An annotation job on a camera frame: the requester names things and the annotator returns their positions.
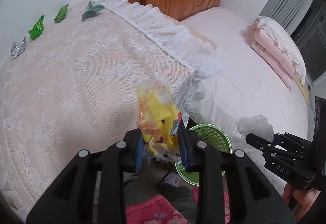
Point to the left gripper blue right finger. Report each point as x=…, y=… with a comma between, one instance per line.
x=184, y=145

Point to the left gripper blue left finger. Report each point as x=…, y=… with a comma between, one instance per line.
x=138, y=146

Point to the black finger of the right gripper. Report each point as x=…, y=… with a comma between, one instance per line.
x=266, y=147

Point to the white tissue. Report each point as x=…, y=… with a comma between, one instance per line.
x=257, y=125

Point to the yellow snack wrapper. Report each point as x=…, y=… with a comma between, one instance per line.
x=158, y=120

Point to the bright green bag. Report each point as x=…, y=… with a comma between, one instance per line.
x=37, y=29

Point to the silver pill blister pack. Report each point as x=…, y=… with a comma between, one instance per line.
x=18, y=48

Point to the green plastic trash basket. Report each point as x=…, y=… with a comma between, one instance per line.
x=207, y=141

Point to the right hand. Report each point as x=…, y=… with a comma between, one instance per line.
x=305, y=198

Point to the pink bed sheet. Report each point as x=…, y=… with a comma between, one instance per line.
x=245, y=87

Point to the folded pink blanket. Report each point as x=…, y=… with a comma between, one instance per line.
x=268, y=49

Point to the white ruffled pillow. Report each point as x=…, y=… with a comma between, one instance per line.
x=286, y=44

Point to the dark cabinet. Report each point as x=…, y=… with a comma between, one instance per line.
x=309, y=37

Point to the dark green folded wrapper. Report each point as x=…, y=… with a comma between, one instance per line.
x=91, y=10

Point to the green shiny wrapper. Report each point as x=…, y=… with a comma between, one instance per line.
x=61, y=15

